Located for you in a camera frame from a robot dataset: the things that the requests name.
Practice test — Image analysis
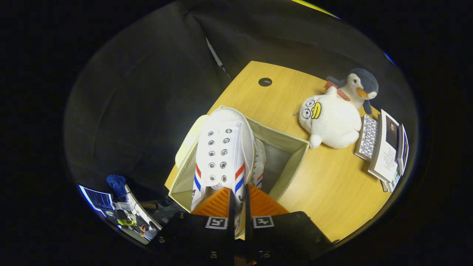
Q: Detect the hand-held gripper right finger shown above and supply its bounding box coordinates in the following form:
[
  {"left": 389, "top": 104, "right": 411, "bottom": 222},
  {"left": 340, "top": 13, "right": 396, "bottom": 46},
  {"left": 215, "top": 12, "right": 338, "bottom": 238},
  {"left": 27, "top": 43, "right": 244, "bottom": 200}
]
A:
[{"left": 242, "top": 184, "right": 335, "bottom": 266}]

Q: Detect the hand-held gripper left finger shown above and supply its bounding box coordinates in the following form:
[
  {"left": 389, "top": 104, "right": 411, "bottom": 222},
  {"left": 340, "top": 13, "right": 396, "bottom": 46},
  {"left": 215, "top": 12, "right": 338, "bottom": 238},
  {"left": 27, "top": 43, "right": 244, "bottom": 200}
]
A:
[{"left": 155, "top": 187, "right": 237, "bottom": 266}]

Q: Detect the white canvas shoe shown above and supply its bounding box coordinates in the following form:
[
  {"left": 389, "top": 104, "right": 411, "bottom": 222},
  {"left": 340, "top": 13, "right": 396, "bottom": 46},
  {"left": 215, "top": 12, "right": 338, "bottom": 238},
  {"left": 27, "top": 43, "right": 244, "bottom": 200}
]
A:
[
  {"left": 251, "top": 139, "right": 266, "bottom": 190},
  {"left": 190, "top": 107, "right": 257, "bottom": 237}
]

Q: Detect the beige fabric storage box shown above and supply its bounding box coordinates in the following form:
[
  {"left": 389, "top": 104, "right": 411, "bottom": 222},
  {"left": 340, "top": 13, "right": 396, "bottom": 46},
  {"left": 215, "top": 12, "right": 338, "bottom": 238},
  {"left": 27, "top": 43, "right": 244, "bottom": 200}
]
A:
[{"left": 168, "top": 105, "right": 310, "bottom": 214}]

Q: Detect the cluttered white desk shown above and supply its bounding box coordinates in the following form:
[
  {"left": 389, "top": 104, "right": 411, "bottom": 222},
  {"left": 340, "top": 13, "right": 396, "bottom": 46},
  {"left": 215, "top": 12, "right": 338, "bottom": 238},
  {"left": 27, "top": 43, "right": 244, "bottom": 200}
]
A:
[{"left": 111, "top": 185, "right": 163, "bottom": 244}]

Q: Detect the blue cloth item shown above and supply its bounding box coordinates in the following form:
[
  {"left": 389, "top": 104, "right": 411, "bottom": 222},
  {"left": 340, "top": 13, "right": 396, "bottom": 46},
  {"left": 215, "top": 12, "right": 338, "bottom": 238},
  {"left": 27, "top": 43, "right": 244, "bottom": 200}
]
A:
[{"left": 106, "top": 174, "right": 128, "bottom": 202}]

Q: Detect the computer monitor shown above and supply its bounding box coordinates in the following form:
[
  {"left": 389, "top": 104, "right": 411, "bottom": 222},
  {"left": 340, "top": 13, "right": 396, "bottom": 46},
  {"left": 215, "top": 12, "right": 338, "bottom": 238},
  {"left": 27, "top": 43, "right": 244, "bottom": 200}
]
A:
[{"left": 79, "top": 185, "right": 114, "bottom": 212}]

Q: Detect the white duck plush toy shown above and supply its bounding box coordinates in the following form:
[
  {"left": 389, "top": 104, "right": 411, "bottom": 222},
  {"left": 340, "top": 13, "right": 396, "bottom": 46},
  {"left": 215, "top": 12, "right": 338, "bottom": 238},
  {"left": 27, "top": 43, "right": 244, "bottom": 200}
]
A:
[{"left": 294, "top": 86, "right": 363, "bottom": 149}]

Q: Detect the black white patterned book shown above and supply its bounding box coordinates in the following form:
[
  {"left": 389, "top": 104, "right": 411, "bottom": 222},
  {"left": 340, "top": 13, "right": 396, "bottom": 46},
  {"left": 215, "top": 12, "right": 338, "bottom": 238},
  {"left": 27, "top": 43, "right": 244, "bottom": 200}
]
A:
[{"left": 354, "top": 115, "right": 379, "bottom": 162}]

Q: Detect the white book black lettering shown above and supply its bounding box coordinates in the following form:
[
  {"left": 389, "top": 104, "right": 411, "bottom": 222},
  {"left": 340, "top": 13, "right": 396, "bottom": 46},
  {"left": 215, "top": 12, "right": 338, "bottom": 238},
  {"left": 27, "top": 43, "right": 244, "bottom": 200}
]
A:
[{"left": 381, "top": 166, "right": 403, "bottom": 192}]

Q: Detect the white book with portrait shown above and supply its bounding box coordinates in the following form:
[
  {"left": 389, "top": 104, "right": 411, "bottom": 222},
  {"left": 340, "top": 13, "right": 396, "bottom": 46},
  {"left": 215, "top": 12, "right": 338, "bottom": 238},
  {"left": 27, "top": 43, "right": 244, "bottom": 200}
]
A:
[{"left": 368, "top": 109, "right": 400, "bottom": 183}]

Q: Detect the blue cover book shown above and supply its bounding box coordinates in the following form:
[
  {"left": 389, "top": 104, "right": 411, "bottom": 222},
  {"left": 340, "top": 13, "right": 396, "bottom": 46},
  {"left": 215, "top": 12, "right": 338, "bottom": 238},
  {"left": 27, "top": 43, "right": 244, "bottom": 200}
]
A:
[{"left": 396, "top": 124, "right": 409, "bottom": 176}]

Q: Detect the penguin plush toy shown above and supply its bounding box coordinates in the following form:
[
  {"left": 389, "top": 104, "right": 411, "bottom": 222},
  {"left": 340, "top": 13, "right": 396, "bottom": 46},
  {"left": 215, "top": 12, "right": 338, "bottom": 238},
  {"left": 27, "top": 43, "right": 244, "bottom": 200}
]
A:
[{"left": 321, "top": 68, "right": 379, "bottom": 115}]

